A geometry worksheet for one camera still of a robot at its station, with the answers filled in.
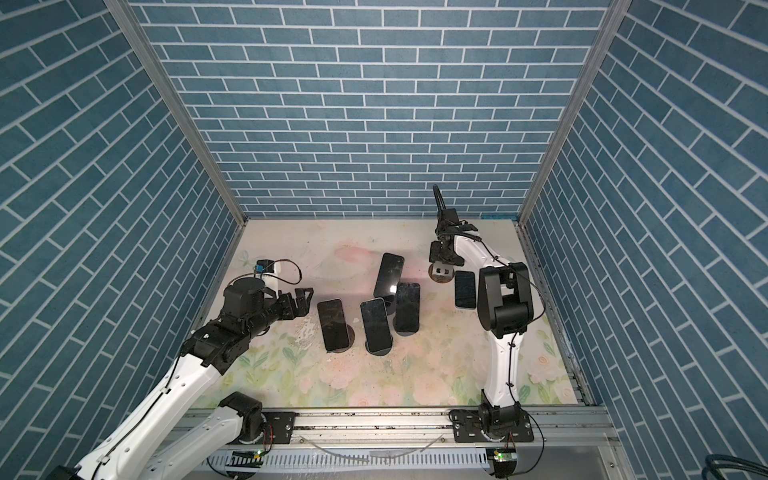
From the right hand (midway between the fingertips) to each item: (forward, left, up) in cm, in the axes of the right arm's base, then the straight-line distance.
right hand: (441, 254), depth 102 cm
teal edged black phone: (-8, -9, -8) cm, 15 cm away
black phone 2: (-29, +18, +2) cm, 34 cm away
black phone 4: (-13, +17, +3) cm, 21 cm away
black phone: (-29, +31, +1) cm, 42 cm away
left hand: (-26, +38, +14) cm, 48 cm away
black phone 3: (-25, +10, 0) cm, 26 cm away
